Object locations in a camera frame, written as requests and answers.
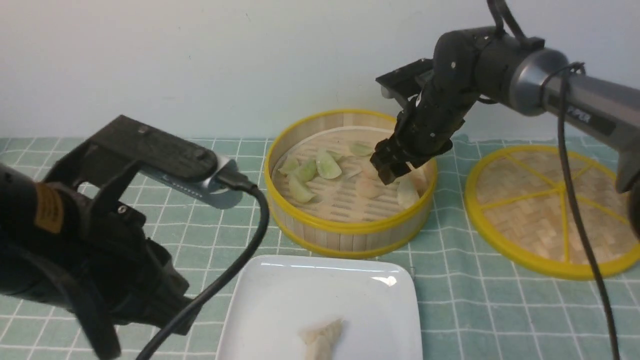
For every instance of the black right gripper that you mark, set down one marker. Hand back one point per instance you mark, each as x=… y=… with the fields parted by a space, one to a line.
x=425 y=128

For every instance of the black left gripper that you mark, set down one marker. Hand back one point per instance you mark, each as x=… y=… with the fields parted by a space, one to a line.
x=130 y=276

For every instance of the pale dumpling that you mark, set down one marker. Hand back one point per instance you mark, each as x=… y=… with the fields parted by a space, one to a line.
x=320 y=342

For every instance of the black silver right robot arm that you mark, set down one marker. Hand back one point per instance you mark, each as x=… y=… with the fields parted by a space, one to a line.
x=486 y=65

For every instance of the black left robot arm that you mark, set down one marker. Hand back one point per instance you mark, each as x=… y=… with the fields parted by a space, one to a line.
x=31 y=222

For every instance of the white square plate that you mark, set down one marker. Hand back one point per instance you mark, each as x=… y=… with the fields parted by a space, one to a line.
x=279 y=296

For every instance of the green dumpling back centre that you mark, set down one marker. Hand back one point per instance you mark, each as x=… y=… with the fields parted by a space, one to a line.
x=360 y=149

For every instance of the pink dumpling centre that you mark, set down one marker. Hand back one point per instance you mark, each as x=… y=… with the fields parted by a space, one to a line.
x=369 y=188

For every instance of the white dumpling front right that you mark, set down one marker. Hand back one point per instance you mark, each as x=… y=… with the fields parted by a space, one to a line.
x=407 y=194

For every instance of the green dumpling upright centre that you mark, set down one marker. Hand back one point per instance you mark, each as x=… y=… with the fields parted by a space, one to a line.
x=327 y=167

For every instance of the yellow-rimmed bamboo steamer basket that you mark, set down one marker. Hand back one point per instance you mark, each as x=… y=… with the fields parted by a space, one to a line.
x=337 y=222

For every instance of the green dumpling left middle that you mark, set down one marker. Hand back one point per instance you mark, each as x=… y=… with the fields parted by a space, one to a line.
x=306 y=171

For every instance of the green dumpling front left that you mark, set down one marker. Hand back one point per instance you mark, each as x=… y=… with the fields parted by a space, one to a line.
x=299 y=191

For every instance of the small green dumpling far left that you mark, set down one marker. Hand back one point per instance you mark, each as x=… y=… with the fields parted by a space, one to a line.
x=289 y=165

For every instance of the yellow-rimmed woven steamer lid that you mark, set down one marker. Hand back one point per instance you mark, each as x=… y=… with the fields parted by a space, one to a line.
x=516 y=199

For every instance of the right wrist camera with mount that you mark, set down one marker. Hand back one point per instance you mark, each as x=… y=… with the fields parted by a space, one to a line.
x=403 y=83

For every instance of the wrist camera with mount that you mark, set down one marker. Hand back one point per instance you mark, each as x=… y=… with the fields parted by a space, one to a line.
x=111 y=158
x=403 y=83

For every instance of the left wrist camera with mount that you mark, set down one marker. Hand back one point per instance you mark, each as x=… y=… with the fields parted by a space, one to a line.
x=111 y=158

